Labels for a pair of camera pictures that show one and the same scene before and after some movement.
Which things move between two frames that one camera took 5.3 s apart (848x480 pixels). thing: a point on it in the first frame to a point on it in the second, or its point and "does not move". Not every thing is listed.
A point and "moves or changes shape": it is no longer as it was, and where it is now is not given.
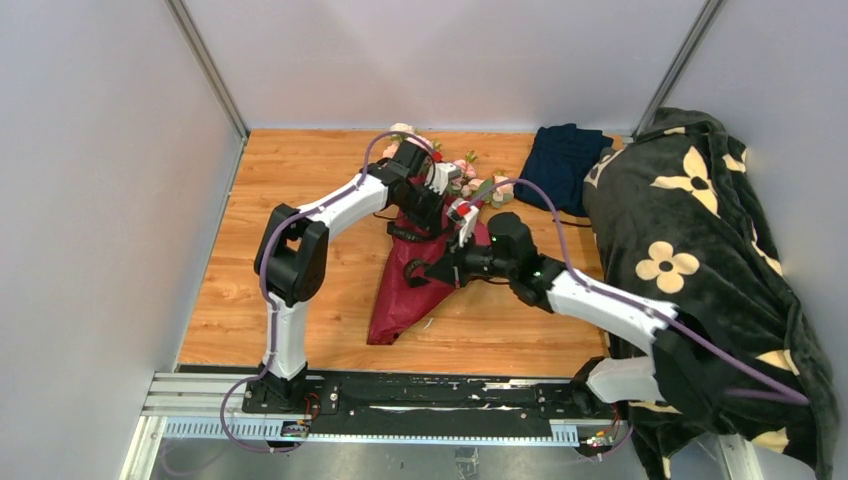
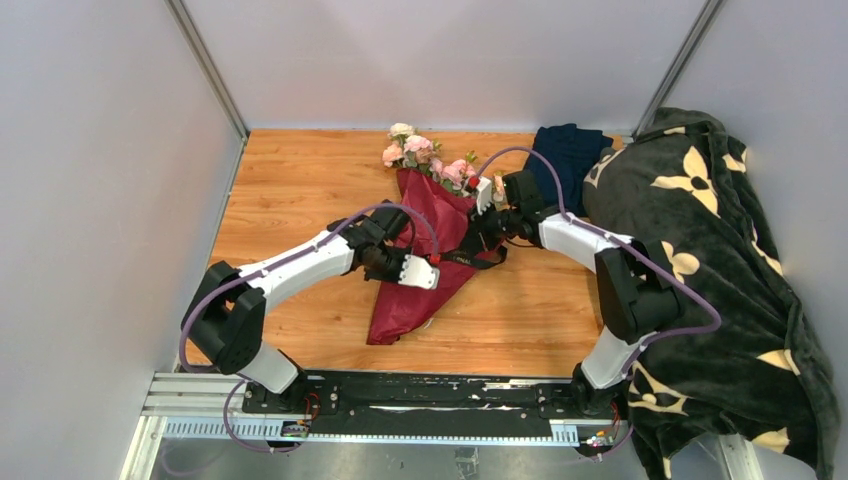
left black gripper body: (423, 204) to (389, 266)
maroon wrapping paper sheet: (399, 304) does not move
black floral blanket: (673, 217) does not move
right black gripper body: (480, 260) to (492, 225)
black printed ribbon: (412, 235) moves or changes shape
